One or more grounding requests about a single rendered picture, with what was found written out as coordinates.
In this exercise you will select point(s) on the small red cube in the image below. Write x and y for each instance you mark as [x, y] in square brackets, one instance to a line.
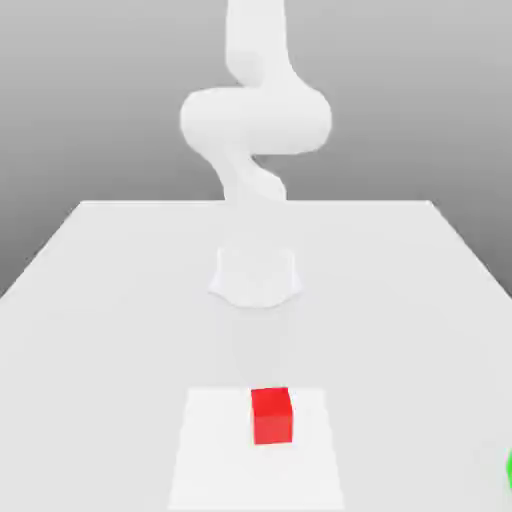
[272, 416]

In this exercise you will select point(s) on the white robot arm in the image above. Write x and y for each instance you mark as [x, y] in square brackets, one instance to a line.
[256, 120]

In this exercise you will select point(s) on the small green cube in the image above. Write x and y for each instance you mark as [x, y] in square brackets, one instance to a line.
[509, 468]

